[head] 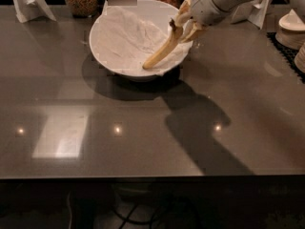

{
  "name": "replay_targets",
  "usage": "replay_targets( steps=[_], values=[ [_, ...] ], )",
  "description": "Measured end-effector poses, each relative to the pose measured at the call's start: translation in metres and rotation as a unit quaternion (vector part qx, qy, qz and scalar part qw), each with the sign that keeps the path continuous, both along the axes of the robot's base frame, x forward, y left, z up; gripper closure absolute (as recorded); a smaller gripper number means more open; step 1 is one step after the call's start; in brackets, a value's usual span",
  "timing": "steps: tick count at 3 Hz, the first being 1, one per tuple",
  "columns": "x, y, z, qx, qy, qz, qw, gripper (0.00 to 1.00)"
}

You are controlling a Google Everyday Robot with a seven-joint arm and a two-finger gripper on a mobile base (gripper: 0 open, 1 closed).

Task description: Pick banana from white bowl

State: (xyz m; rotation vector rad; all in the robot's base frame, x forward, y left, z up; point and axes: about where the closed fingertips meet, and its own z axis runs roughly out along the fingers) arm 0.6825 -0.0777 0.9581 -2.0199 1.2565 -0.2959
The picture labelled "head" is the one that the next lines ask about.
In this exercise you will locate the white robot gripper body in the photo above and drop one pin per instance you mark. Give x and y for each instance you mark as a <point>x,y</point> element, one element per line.
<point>208,4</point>

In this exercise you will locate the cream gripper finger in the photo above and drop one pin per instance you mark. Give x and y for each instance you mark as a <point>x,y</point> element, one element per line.
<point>192,31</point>
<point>184,13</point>

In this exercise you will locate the yellow banana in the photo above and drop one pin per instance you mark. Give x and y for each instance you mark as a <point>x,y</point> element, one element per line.
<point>166,48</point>

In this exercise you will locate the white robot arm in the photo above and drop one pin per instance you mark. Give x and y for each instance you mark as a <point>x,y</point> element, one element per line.
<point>297,5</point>

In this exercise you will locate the white paper napkin in bowl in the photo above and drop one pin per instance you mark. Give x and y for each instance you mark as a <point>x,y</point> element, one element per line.
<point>127,42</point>

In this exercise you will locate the white bowl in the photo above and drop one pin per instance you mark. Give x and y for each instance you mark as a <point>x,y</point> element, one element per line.
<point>101,48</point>

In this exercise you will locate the white folded card right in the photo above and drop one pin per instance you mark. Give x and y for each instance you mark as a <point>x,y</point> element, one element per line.
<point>254,12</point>

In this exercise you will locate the white folded card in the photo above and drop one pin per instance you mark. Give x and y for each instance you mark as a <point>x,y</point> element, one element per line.
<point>27,10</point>
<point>254,12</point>

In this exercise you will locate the stack of beige plates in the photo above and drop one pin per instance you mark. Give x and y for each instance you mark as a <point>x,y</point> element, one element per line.
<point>291,34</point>

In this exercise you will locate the black rubber mat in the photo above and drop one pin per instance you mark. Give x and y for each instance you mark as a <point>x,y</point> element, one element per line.
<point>288,54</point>

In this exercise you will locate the white folded card left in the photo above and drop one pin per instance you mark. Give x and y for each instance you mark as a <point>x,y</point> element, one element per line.
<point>27,10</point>

